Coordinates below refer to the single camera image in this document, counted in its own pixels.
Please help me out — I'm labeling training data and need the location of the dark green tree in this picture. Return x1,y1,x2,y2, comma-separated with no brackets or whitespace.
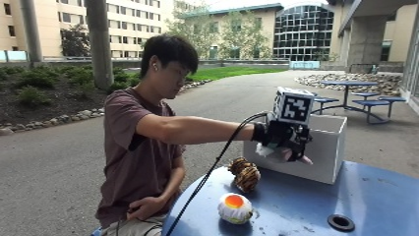
58,24,92,58

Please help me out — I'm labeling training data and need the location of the white cube with black markers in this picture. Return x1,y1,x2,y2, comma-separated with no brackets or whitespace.
273,86,316,126

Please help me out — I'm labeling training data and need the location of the square concrete column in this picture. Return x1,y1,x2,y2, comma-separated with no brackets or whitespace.
346,24,388,74

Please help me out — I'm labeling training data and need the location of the row of border stones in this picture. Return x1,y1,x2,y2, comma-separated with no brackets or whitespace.
0,79,213,137

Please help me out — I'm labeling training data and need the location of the white ball toy orange spot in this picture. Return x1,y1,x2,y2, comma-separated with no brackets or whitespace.
217,192,255,226

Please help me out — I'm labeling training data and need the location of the thin grey round pillar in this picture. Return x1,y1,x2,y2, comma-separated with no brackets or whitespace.
18,0,44,64

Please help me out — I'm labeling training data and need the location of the beige multi-storey building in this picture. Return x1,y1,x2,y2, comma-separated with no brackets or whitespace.
0,0,177,62

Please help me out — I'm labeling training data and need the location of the blue round picnic table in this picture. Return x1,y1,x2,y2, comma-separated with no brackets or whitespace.
319,80,379,112

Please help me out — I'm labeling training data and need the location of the white open box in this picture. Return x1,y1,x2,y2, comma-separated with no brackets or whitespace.
242,113,350,185

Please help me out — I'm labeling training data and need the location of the white fluffy soft item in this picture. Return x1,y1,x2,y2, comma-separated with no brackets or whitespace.
254,142,278,158

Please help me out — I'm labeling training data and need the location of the thick grey round pillar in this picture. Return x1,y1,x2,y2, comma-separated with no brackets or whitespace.
84,0,116,90

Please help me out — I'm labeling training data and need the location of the green lawn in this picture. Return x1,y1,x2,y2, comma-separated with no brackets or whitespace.
186,66,290,83

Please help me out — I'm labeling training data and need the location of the blue picnic bench seat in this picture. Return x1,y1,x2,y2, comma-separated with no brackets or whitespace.
376,95,407,119
310,95,340,116
351,99,391,125
351,91,380,101

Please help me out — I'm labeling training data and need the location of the dark glass facade building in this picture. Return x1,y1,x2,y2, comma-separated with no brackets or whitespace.
273,4,335,63

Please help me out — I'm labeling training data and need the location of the black ring in table hole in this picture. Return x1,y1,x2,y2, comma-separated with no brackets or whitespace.
326,213,356,233

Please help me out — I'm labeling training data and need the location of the green shrub bed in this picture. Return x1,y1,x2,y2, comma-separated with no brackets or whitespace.
0,64,142,107

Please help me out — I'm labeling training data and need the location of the beige building with green roof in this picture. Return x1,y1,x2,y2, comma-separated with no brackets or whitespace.
177,2,286,62

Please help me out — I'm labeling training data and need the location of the black cable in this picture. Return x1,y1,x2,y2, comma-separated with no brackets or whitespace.
163,111,275,236

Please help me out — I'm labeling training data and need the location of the person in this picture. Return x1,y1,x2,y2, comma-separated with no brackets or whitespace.
94,33,315,236

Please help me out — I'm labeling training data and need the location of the light green tree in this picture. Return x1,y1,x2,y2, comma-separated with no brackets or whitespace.
166,1,221,61
218,10,273,61

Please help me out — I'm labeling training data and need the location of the bed of pale rocks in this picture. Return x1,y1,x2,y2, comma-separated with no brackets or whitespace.
292,72,404,97

